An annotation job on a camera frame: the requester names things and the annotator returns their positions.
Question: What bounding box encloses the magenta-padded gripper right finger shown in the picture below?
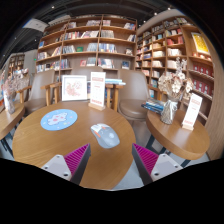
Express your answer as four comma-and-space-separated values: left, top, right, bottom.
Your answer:
131, 143, 184, 186

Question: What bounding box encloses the wooden table with vase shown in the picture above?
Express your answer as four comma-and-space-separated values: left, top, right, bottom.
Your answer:
0, 101, 26, 158

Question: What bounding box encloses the brown armchair with wooden arms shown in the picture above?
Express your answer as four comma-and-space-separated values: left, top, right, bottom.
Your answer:
104, 68, 158, 123
16, 69, 63, 115

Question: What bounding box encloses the white framed picture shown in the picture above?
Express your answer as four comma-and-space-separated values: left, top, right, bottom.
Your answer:
61, 74, 89, 102

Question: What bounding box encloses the stack of pale books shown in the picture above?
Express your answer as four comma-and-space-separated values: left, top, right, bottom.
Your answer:
104, 78, 127, 85

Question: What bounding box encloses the round wooden side table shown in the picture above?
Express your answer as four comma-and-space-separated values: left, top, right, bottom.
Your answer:
144, 109, 212, 168

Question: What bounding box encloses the small white sign stand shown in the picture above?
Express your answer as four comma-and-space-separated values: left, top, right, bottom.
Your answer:
181, 92, 204, 131

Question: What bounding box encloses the white sign in wooden base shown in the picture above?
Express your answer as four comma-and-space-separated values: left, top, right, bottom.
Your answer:
87, 71, 107, 112

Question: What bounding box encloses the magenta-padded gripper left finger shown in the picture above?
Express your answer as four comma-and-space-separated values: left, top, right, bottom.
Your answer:
40, 143, 92, 186

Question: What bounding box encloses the stack of dark books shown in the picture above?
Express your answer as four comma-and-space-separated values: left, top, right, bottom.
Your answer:
140, 98, 165, 115

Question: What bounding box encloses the glass vase with dried flowers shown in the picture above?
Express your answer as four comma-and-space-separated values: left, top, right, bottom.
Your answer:
157, 57, 194, 126

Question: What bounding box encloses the vase with pink flowers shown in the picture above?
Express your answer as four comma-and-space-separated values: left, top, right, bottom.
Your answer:
1, 68, 31, 115

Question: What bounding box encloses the wide wooden book shelf unit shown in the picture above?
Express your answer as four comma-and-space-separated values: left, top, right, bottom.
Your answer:
34, 13, 138, 83

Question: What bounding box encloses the grey computer mouse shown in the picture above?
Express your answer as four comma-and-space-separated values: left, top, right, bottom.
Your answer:
90, 123, 121, 149

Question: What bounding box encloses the small distant book shelf unit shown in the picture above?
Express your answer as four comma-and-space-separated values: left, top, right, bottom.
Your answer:
7, 53, 26, 79

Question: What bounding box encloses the round blue mouse pad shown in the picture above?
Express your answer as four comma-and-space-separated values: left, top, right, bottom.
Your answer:
40, 108, 79, 132

